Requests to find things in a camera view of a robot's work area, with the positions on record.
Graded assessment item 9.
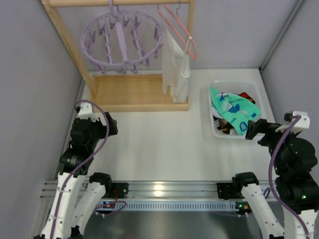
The mint green patterned sock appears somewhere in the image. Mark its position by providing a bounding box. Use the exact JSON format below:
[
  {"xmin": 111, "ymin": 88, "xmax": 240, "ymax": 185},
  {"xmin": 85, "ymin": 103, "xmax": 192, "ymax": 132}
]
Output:
[{"xmin": 209, "ymin": 87, "xmax": 240, "ymax": 119}]

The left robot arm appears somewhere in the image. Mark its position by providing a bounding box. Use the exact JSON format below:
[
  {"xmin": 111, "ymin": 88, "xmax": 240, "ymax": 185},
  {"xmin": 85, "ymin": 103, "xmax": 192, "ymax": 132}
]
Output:
[{"xmin": 36, "ymin": 112, "xmax": 118, "ymax": 239}]

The pink clothes hanger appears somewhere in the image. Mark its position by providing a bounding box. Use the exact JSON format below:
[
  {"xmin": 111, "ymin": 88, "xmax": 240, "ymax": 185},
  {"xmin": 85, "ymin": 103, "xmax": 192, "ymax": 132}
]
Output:
[{"xmin": 157, "ymin": 4, "xmax": 198, "ymax": 61}]

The purple round clip hanger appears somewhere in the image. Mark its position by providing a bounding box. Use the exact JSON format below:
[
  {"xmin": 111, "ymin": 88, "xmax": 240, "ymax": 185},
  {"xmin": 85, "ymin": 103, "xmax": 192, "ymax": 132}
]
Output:
[{"xmin": 80, "ymin": 0, "xmax": 163, "ymax": 74}]

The white plastic laundry basket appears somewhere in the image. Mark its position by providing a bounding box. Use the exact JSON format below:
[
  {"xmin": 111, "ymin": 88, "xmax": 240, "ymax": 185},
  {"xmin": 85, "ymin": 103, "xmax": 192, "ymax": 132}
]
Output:
[{"xmin": 208, "ymin": 81, "xmax": 265, "ymax": 139}]

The black red argyle sock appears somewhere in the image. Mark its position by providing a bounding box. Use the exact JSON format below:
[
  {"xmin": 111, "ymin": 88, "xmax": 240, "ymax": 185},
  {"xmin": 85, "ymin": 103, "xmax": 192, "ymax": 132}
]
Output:
[{"xmin": 239, "ymin": 92, "xmax": 256, "ymax": 104}]

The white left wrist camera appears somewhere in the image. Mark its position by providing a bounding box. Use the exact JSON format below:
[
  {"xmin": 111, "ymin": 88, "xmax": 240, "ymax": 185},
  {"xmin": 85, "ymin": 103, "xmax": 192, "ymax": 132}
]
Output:
[{"xmin": 75, "ymin": 103, "xmax": 100, "ymax": 122}]

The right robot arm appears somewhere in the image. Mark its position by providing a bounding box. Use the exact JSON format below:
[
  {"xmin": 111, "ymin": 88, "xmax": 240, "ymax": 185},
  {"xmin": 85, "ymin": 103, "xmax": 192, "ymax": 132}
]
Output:
[{"xmin": 232, "ymin": 116, "xmax": 319, "ymax": 239}]

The wooden drying rack frame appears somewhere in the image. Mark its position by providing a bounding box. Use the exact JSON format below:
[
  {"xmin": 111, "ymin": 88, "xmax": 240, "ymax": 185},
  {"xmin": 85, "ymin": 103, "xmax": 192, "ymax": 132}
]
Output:
[{"xmin": 41, "ymin": 0, "xmax": 189, "ymax": 112}]

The aluminium corner profile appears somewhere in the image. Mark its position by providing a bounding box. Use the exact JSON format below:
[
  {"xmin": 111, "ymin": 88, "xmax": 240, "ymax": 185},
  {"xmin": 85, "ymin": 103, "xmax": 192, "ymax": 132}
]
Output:
[{"xmin": 258, "ymin": 0, "xmax": 306, "ymax": 73}]

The white slotted cable duct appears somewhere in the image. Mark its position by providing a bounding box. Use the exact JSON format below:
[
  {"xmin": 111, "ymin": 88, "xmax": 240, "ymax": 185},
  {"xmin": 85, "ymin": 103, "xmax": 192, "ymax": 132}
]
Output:
[{"xmin": 96, "ymin": 200, "xmax": 251, "ymax": 214}]

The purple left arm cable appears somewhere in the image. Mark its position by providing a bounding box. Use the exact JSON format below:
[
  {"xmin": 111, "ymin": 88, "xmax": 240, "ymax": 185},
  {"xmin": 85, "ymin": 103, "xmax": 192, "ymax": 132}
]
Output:
[{"xmin": 49, "ymin": 100, "xmax": 110, "ymax": 239}]

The aluminium mounting rail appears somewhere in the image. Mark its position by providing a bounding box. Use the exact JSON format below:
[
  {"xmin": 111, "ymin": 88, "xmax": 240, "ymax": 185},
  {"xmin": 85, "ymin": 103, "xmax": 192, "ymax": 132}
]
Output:
[{"xmin": 41, "ymin": 180, "xmax": 282, "ymax": 201}]

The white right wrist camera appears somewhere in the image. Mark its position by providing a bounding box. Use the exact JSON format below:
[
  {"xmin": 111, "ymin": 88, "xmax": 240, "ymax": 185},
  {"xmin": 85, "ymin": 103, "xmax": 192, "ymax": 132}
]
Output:
[{"xmin": 275, "ymin": 111, "xmax": 310, "ymax": 133}]

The white cloth on hanger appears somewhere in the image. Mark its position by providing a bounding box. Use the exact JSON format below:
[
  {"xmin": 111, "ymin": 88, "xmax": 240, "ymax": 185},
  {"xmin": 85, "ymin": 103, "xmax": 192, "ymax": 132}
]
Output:
[{"xmin": 161, "ymin": 28, "xmax": 190, "ymax": 104}]

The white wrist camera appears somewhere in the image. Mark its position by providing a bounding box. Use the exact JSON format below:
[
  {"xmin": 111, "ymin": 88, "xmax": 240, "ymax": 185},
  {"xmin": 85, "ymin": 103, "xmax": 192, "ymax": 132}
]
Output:
[
  {"xmin": 275, "ymin": 111, "xmax": 310, "ymax": 133},
  {"xmin": 75, "ymin": 103, "xmax": 100, "ymax": 122}
]

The brown argyle sock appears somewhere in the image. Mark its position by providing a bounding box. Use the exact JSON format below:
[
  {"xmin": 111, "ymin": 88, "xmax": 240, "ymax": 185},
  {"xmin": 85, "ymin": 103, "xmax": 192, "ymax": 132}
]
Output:
[{"xmin": 214, "ymin": 119, "xmax": 236, "ymax": 135}]

